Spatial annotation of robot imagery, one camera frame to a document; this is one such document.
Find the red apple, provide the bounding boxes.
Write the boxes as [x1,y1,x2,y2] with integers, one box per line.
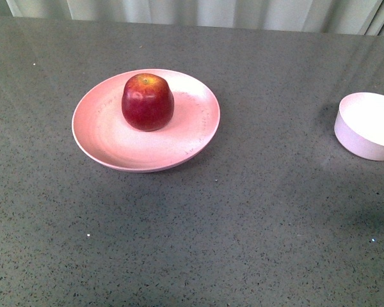
[122,73,175,132]

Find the pink plate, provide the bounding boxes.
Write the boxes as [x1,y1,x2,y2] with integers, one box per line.
[72,69,220,173]

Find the light pink bowl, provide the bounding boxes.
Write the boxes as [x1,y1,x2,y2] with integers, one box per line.
[334,92,384,161]

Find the white pleated curtain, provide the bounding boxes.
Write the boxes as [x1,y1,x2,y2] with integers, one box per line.
[0,0,384,36]

